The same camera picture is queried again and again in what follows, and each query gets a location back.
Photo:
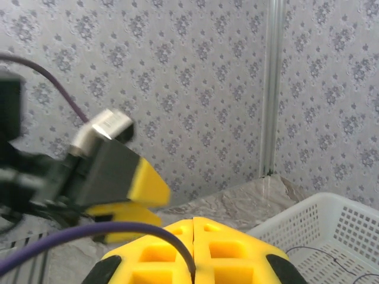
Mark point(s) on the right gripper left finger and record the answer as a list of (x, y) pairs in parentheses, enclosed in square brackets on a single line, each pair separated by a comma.
[(154, 266)]

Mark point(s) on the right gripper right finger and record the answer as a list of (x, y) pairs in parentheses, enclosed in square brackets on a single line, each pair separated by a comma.
[(237, 266)]

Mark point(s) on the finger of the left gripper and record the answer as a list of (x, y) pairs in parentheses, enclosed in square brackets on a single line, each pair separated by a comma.
[(118, 177), (130, 220)]

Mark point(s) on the white perforated plastic basket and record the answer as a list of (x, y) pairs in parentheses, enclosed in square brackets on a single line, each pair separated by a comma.
[(349, 236)]

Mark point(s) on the aluminium corner post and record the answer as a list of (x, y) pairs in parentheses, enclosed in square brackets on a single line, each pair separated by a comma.
[(272, 88)]

